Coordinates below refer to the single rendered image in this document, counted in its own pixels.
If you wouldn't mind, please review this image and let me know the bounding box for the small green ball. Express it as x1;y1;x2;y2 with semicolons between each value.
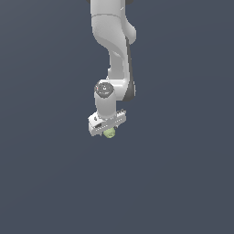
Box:
103;127;117;139

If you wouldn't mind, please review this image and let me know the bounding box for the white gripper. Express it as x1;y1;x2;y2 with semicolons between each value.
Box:
88;108;128;137

